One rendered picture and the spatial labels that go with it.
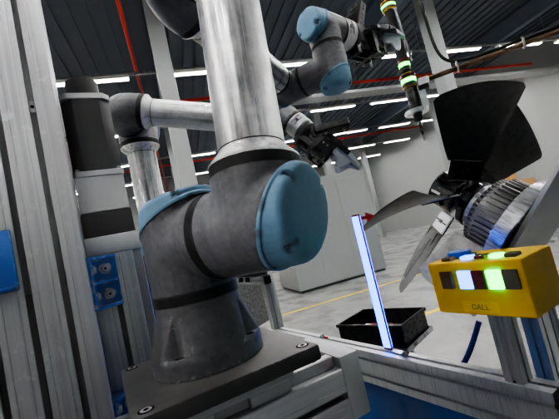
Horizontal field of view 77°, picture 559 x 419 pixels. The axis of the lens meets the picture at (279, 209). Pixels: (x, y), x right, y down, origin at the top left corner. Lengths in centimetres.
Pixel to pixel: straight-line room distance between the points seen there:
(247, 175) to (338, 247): 705
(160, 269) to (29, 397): 27
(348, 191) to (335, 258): 145
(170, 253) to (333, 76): 56
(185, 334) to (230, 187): 19
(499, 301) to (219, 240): 45
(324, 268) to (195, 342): 686
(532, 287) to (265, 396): 41
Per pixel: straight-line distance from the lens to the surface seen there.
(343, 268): 745
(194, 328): 46
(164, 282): 48
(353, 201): 766
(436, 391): 85
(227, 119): 43
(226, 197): 39
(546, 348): 125
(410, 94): 118
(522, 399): 76
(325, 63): 86
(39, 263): 64
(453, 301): 70
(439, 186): 120
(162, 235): 47
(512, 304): 65
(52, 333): 64
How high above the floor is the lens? 118
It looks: 5 degrees up
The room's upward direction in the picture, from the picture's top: 13 degrees counter-clockwise
